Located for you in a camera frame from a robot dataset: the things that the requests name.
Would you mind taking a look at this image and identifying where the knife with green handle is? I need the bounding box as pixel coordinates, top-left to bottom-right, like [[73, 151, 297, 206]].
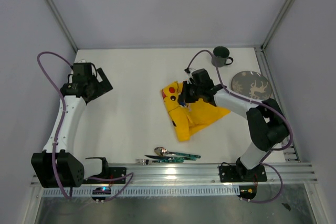
[[145, 155, 191, 160]]

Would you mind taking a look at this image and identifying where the fork with green handle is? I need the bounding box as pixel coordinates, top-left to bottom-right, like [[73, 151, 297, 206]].
[[135, 159, 184, 165]]

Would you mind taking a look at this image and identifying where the spoon with green handle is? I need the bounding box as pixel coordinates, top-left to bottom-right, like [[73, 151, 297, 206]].
[[154, 146, 201, 159]]

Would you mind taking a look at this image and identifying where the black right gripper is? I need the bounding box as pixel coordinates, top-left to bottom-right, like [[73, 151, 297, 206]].
[[178, 81, 203, 103]]

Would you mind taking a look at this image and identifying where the left controller board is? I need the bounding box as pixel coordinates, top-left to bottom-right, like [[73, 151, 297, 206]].
[[91, 187, 111, 201]]

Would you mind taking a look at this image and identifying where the grey reindeer plate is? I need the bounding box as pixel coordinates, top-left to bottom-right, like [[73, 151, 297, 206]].
[[230, 71, 272, 100]]

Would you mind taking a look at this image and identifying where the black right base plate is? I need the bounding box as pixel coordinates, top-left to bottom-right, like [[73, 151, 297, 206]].
[[218, 162, 268, 183]]

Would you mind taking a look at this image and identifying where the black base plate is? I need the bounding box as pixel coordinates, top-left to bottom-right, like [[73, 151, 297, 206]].
[[218, 162, 268, 183], [83, 167, 127, 185]]

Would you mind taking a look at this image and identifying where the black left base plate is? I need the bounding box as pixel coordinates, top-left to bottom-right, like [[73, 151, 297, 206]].
[[83, 167, 127, 185]]

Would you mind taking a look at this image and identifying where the slotted cable duct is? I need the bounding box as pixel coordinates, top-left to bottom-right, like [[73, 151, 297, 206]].
[[41, 185, 241, 198]]

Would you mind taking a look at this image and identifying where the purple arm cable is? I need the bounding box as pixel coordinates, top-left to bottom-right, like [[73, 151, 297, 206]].
[[36, 51, 134, 204], [185, 49, 294, 204]]

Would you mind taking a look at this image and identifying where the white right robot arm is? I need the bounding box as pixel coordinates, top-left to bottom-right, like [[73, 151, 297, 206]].
[[178, 68, 292, 181]]

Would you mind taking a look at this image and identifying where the aluminium mounting rail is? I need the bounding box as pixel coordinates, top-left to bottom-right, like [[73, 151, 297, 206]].
[[30, 162, 318, 188]]

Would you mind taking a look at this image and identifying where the aluminium side rail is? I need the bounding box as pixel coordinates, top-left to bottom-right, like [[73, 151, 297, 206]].
[[254, 46, 301, 163]]

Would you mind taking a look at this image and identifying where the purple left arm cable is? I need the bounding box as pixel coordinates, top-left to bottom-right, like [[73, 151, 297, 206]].
[[36, 51, 134, 204]]

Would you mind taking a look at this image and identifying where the controller board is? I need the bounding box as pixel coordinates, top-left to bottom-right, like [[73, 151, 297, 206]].
[[91, 187, 111, 201], [238, 185, 257, 201]]

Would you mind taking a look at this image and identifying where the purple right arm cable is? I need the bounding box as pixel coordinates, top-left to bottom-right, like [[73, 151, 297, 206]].
[[185, 49, 294, 204]]

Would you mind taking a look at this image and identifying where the right controller board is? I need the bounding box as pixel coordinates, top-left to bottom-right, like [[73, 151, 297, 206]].
[[238, 185, 257, 201]]

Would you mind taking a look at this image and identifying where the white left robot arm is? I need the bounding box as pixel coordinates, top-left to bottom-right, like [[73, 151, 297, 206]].
[[31, 62, 113, 188]]

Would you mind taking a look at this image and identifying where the yellow Pikachu cloth placemat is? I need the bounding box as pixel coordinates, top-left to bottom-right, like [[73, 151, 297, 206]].
[[161, 81, 230, 142]]

